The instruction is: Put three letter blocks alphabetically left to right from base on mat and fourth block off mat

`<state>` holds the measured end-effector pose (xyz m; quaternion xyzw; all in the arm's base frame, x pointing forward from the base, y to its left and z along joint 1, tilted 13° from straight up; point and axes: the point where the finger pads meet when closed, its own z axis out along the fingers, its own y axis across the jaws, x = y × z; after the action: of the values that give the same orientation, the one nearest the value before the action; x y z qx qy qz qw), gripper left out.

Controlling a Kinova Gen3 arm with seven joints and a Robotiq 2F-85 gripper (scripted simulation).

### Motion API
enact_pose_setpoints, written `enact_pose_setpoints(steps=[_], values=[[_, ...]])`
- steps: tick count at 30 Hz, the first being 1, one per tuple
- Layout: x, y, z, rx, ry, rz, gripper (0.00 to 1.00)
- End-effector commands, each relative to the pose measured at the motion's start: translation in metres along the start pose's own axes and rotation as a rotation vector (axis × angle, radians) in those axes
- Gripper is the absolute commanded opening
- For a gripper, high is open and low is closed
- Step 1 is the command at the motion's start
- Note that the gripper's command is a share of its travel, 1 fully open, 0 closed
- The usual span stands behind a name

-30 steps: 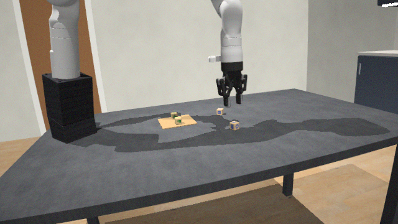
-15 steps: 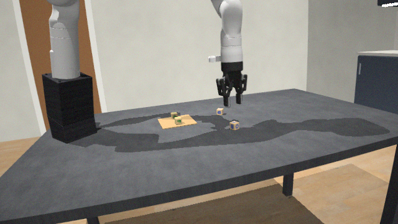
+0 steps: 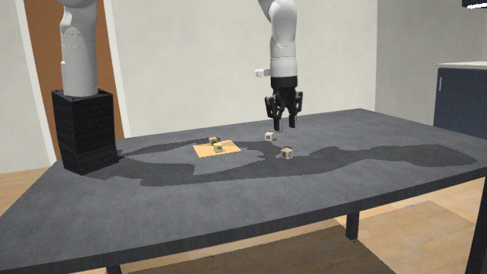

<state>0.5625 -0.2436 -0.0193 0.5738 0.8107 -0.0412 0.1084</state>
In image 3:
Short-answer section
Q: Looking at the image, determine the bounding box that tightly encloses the tan block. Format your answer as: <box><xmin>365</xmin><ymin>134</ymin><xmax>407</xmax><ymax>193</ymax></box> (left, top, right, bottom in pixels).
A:
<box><xmin>281</xmin><ymin>148</ymin><xmax>293</xmax><ymax>160</ymax></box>
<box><xmin>265</xmin><ymin>132</ymin><xmax>274</xmax><ymax>141</ymax></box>
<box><xmin>209</xmin><ymin>137</ymin><xmax>218</xmax><ymax>146</ymax></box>
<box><xmin>214</xmin><ymin>142</ymin><xmax>223</xmax><ymax>153</ymax></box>

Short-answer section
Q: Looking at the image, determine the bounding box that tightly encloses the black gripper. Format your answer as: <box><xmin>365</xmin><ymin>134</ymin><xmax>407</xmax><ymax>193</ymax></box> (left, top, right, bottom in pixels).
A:
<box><xmin>265</xmin><ymin>75</ymin><xmax>303</xmax><ymax>132</ymax></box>

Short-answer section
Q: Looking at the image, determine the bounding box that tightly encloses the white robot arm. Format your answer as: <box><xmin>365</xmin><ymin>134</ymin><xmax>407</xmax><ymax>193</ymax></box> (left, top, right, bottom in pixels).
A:
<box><xmin>57</xmin><ymin>0</ymin><xmax>298</xmax><ymax>97</ymax></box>

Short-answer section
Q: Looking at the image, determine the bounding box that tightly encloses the tan square mat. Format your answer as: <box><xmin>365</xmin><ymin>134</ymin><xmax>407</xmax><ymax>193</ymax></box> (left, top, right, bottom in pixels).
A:
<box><xmin>193</xmin><ymin>140</ymin><xmax>241</xmax><ymax>158</ymax></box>

